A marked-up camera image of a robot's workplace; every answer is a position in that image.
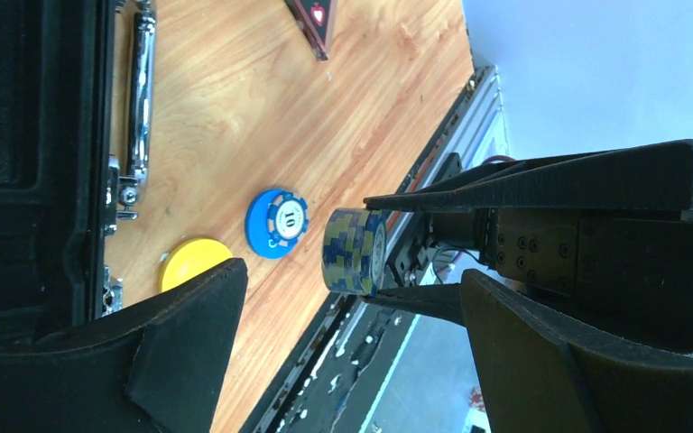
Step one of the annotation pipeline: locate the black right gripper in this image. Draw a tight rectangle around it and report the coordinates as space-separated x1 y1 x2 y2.
360 139 693 353

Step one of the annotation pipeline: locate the black poker set case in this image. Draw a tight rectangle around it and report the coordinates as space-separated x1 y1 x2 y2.
0 1 157 344

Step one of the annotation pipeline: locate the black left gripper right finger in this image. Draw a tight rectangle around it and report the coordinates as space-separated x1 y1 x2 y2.
461 270 693 432

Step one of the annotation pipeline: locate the yellow round dealer button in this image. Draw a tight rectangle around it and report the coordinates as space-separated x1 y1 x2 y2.
158 237 234 292

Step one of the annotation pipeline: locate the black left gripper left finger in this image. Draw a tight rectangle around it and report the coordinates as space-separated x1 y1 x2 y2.
0 258 248 432

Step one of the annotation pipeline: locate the blue-green poker chip stack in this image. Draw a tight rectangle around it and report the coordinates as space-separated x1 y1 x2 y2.
321 208 388 297

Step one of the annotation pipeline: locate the blue 10 poker chip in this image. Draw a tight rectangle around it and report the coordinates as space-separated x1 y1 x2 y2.
245 189 310 260

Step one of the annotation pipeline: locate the black triangular heart token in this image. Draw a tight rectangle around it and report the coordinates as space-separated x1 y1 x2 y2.
284 0 337 61

